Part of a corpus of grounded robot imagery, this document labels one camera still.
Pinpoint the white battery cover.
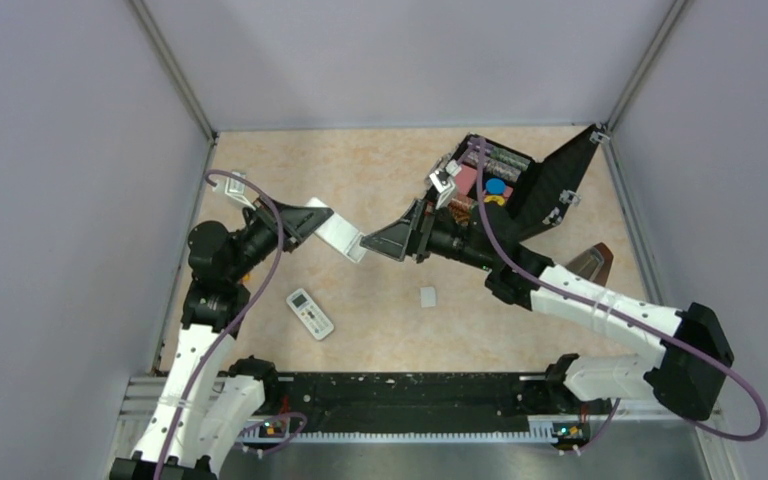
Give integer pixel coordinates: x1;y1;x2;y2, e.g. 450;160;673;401
420;286;437;308

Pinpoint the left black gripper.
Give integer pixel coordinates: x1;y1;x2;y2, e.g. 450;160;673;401
227;191;334;282

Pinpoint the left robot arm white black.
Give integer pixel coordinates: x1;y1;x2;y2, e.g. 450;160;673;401
108;197;334;479

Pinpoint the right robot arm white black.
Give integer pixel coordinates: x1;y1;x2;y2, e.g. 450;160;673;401
360;200;734;421

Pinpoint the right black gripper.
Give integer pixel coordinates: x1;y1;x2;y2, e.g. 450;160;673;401
362;198;496;272

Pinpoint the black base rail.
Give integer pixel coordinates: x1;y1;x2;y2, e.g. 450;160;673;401
255;372;612;434

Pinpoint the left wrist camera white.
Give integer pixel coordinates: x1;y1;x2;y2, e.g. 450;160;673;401
211;170;253;208

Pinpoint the blue dealer chip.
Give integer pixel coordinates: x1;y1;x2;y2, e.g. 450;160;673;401
484;178;507;196

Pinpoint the yellow dealer chip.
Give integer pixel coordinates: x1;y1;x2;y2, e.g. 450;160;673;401
483;195;506;206

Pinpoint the pink card deck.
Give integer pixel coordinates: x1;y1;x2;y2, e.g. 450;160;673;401
455;165;477;196

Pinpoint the black poker chip case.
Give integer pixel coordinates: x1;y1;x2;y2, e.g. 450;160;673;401
439;124;605;241

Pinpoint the white remote control with screen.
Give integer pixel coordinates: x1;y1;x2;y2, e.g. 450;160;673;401
286;288;335;341

